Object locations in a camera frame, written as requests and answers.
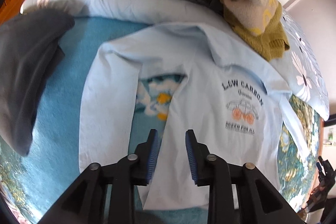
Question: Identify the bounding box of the light blue printed t-shirt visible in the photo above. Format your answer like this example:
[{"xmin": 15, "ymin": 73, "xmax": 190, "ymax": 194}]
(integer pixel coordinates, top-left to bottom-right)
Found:
[{"xmin": 79, "ymin": 24, "xmax": 309, "ymax": 210}]

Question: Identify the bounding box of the teal floral bed blanket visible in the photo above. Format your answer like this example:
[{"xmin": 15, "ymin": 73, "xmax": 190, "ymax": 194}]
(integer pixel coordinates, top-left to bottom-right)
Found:
[{"xmin": 1, "ymin": 18, "xmax": 323, "ymax": 223}]

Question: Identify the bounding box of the black tripod stand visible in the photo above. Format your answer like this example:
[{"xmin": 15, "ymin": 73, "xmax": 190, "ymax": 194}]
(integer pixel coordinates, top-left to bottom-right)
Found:
[{"xmin": 307, "ymin": 156, "xmax": 335, "ymax": 213}]

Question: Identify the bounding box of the mustard yellow knit sweater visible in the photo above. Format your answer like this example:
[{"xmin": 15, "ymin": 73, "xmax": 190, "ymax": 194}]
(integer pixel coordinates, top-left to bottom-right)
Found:
[{"xmin": 224, "ymin": 3, "xmax": 290, "ymax": 61}]

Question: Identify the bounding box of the dark grey fleece garment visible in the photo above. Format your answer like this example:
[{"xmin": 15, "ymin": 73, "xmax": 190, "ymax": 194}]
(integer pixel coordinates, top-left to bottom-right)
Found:
[{"xmin": 1, "ymin": 9, "xmax": 75, "ymax": 156}]

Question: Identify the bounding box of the light blue floral quilt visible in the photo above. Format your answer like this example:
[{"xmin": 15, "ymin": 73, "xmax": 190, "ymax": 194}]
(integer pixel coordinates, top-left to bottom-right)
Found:
[{"xmin": 20, "ymin": 0, "xmax": 329, "ymax": 119}]

